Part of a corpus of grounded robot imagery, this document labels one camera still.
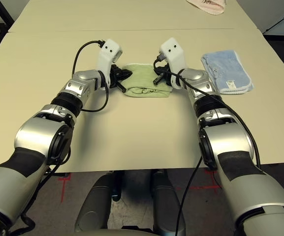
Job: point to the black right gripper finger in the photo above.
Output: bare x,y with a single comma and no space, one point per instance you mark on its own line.
157,79
161,69

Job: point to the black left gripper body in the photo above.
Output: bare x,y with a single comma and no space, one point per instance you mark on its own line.
114,76

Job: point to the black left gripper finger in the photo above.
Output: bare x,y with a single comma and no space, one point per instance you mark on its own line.
125,73
121,87

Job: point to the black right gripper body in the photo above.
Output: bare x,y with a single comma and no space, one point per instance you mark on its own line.
167,76

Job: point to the green towel with swan print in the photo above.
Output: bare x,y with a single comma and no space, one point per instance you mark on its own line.
141,78

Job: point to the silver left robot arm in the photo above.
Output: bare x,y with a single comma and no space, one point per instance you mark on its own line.
45,137

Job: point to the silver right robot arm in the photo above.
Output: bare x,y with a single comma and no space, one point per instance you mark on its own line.
225,147

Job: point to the folded blue towel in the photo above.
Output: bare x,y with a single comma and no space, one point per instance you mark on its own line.
228,68

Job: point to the pink towel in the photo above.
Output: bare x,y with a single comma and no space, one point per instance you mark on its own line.
210,6

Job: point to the dark left robot leg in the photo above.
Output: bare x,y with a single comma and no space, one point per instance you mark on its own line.
95,206

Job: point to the dark robot leg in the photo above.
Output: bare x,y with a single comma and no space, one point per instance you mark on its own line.
167,206
95,206

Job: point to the dark right robot leg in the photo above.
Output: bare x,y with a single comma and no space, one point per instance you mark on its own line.
167,206

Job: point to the black tripod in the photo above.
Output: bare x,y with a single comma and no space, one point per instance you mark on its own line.
282,20

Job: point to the beige robot torso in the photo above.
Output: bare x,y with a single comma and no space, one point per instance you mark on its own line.
117,233

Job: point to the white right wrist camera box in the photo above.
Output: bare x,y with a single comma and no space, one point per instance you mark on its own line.
173,54

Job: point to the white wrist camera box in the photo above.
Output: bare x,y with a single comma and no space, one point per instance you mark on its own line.
108,54
173,54

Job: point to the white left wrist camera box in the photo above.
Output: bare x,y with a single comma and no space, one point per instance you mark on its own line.
108,54

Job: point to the side table with black frame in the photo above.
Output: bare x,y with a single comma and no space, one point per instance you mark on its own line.
6,11

